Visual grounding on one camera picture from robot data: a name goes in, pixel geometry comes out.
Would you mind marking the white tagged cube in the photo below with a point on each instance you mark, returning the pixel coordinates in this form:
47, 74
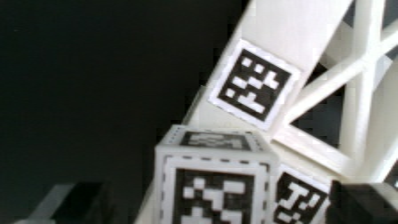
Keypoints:
216, 172

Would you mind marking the white chair back frame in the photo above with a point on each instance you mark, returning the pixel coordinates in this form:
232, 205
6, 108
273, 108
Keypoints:
305, 88

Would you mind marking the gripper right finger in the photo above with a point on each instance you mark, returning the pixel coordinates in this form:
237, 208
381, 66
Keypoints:
363, 204

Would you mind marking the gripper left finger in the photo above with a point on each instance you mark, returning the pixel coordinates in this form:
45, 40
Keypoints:
76, 205

